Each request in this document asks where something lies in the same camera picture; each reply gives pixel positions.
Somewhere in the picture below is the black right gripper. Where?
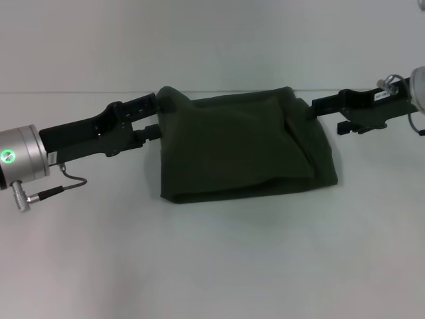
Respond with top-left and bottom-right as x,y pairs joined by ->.
306,76 -> 416,136

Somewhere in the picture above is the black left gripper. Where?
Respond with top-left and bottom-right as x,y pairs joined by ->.
38,92 -> 163,165

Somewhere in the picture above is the dark green shirt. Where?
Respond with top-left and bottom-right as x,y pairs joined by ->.
155,85 -> 340,205

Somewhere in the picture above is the silver cable connector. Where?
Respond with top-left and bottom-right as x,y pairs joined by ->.
376,74 -> 400,96

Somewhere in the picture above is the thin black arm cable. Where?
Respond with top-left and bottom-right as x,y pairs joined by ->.
406,111 -> 425,138
37,163 -> 88,202

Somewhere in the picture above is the silver knurled cable plug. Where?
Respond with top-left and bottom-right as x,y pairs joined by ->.
11,178 -> 41,214

